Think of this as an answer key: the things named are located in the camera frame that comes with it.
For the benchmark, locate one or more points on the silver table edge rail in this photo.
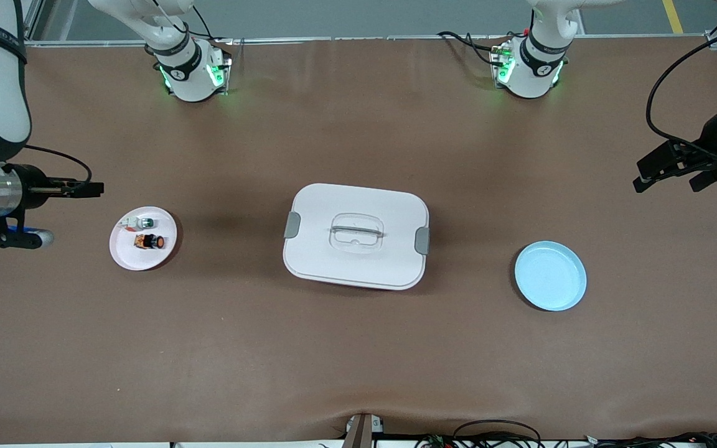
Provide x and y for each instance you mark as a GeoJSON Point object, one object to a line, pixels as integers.
{"type": "Point", "coordinates": [333, 40]}

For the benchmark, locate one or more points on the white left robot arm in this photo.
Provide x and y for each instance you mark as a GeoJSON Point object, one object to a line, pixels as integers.
{"type": "Point", "coordinates": [533, 68]}

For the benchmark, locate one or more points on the blue round plate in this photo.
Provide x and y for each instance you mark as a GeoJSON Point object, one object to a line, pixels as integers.
{"type": "Point", "coordinates": [550, 277]}

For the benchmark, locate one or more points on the pink round plate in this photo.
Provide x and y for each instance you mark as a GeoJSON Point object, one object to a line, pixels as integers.
{"type": "Point", "coordinates": [140, 258]}

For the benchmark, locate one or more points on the orange push-button switch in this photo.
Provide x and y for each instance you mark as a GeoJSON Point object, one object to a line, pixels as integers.
{"type": "Point", "coordinates": [150, 241]}

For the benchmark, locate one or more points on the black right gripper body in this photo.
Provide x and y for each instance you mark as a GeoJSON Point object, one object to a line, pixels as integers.
{"type": "Point", "coordinates": [36, 185]}

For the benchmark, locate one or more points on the grey box latch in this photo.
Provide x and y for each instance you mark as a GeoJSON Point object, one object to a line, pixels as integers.
{"type": "Point", "coordinates": [292, 224]}
{"type": "Point", "coordinates": [422, 241]}

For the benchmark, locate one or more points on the small white tag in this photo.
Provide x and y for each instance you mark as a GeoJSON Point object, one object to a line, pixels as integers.
{"type": "Point", "coordinates": [377, 424]}

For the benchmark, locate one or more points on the small white green component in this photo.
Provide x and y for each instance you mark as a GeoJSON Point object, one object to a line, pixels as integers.
{"type": "Point", "coordinates": [137, 223]}

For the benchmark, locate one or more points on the brown post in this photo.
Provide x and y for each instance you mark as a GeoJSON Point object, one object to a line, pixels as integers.
{"type": "Point", "coordinates": [358, 435]}

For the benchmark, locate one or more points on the white lidded storage box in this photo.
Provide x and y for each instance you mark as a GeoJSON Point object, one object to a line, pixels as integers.
{"type": "Point", "coordinates": [358, 267]}

